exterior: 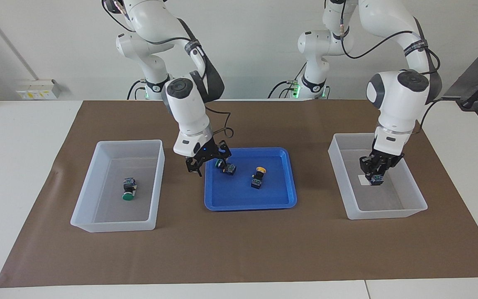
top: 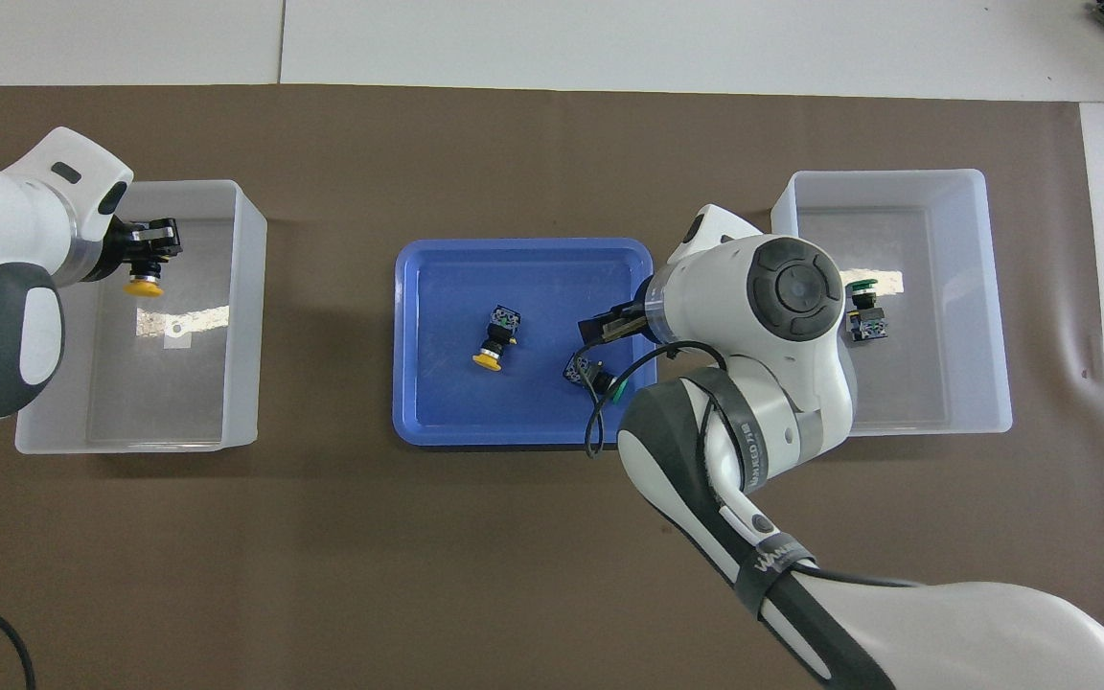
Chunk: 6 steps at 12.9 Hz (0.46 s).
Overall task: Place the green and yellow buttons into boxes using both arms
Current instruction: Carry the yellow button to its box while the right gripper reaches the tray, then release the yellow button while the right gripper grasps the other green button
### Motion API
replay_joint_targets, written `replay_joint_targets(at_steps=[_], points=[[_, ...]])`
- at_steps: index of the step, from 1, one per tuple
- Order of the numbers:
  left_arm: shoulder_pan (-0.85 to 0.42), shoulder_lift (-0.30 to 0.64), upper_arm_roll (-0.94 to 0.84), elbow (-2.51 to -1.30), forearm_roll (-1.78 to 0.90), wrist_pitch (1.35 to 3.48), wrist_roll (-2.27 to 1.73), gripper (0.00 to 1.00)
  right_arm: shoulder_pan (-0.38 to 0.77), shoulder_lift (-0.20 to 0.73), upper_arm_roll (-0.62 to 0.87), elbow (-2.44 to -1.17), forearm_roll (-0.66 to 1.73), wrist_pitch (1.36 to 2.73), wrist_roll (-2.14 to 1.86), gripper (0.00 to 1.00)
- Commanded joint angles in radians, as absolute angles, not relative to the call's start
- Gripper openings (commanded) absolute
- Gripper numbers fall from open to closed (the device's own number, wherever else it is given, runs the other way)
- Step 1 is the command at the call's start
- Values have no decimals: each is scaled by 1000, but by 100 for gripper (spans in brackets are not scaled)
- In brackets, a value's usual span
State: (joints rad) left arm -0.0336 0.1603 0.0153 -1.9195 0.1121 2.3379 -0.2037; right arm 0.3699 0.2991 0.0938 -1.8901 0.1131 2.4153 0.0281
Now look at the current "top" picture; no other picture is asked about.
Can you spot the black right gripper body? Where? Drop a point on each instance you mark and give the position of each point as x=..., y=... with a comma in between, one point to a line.
x=641, y=311

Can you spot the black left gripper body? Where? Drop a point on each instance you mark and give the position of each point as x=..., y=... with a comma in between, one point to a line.
x=121, y=249

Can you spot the green push button switch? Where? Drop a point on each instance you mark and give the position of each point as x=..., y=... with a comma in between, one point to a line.
x=868, y=324
x=579, y=369

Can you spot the yellow push button switch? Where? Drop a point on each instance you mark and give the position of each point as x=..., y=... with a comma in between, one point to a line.
x=502, y=326
x=145, y=286

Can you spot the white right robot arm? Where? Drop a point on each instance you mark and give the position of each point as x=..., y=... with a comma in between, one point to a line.
x=782, y=402

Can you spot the translucent white plastic box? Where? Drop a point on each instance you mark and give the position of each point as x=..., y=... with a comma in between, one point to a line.
x=974, y=287
x=178, y=412

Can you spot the blue plastic tray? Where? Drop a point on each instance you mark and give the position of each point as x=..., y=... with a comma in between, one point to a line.
x=437, y=402

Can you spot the brown table mat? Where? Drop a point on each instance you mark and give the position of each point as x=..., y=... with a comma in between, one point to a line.
x=322, y=537

